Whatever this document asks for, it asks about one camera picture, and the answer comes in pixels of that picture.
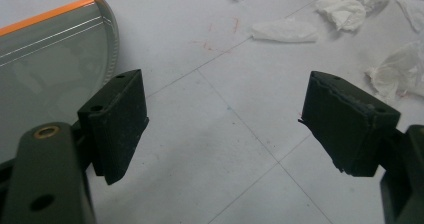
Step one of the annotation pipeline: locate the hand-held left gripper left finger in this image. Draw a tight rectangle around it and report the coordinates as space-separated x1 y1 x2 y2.
77 69 150 186

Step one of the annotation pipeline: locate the grey bin with orange rim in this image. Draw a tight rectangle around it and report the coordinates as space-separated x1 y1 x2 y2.
0 0 120 165

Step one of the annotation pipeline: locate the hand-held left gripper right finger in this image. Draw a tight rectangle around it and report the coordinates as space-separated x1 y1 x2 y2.
298 70 401 178

